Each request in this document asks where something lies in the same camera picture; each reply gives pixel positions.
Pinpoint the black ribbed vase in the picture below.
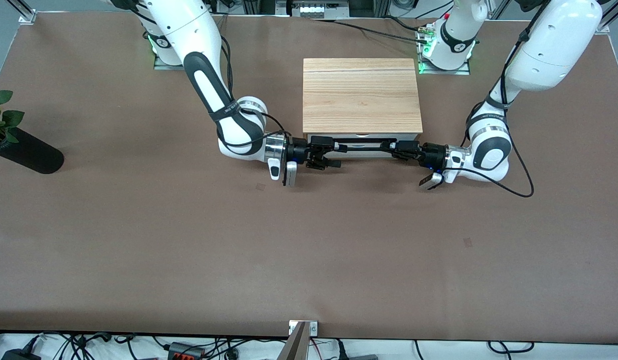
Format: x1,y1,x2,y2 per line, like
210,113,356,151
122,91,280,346
0,126,65,175

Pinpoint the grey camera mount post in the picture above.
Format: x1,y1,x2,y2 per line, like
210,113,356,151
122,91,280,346
276,321,309,360

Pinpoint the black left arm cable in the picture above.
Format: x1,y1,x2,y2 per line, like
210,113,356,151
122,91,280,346
454,0,549,198

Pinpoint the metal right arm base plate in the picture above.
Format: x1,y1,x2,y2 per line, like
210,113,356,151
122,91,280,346
154,54,185,71

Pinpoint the black power adapter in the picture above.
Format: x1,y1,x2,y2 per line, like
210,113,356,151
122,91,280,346
1,348,42,360

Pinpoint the light wooden drawer cabinet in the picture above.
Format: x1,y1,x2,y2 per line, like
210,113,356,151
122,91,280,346
302,57,423,160

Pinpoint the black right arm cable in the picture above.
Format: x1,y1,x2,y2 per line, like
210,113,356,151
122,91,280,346
215,36,292,149

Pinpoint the artificial red rose with leaves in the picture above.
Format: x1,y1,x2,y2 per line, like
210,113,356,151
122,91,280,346
0,90,26,146

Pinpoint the black cable on table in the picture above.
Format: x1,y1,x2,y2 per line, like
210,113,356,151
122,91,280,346
314,16,430,44

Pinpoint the black tangled floor cable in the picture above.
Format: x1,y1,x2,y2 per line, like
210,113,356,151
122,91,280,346
0,332,164,360

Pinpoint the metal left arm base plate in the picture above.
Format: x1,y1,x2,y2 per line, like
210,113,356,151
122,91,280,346
416,22,472,76

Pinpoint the black looped floor cable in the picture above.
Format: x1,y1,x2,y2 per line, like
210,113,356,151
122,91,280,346
487,341,535,354

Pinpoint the black box with orange connectors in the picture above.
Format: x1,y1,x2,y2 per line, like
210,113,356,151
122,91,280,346
166,341,206,360

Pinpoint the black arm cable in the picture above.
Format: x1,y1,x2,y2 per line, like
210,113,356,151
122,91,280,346
454,0,549,198
215,36,292,149

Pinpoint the white-fronted drawer with black handle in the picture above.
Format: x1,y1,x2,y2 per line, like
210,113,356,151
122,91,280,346
307,133,422,159

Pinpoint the aluminium frame corner profile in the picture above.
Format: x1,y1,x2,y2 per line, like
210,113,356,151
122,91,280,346
8,0,37,25
595,0,618,34

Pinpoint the silver terminal block unit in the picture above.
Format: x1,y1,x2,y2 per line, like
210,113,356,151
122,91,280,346
276,0,350,20

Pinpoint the silver metal mounting bracket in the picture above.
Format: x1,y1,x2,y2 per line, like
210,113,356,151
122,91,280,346
289,320,318,337

